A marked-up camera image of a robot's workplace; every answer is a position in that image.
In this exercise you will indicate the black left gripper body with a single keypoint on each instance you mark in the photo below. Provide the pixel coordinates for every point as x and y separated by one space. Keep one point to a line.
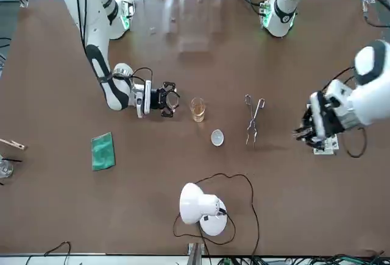
333 120

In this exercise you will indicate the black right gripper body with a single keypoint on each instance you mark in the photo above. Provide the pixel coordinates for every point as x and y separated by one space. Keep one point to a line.
158 99

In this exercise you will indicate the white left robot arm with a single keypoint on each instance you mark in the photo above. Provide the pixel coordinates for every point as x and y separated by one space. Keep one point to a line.
368 100

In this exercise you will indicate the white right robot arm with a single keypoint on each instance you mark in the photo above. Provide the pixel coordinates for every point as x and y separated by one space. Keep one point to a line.
97 27

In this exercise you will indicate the white test tube rack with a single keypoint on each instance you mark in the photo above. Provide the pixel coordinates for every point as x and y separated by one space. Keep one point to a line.
330 149

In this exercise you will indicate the glass beaker with amber liquid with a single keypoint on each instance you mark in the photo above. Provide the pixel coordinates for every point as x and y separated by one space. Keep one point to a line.
198 112

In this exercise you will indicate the small white dish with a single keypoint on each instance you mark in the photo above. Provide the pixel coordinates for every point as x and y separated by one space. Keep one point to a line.
217 137

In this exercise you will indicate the metal crucible tongs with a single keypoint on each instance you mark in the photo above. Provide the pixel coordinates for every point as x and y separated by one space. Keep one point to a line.
253 122

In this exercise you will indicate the white desk lamp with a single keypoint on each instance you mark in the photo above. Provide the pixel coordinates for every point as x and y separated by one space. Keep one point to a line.
195 204

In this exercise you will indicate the wooden test tube clamp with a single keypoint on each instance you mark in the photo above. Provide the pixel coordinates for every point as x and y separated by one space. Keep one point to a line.
12 144

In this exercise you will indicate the thin black stick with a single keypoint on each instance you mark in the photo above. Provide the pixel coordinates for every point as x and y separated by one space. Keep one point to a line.
13 159

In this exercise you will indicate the small clear glass vessel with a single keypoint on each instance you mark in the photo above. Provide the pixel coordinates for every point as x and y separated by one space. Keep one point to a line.
5 169

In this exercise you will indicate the aluminium frame post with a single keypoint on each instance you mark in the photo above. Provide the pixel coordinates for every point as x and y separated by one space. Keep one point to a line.
195 254

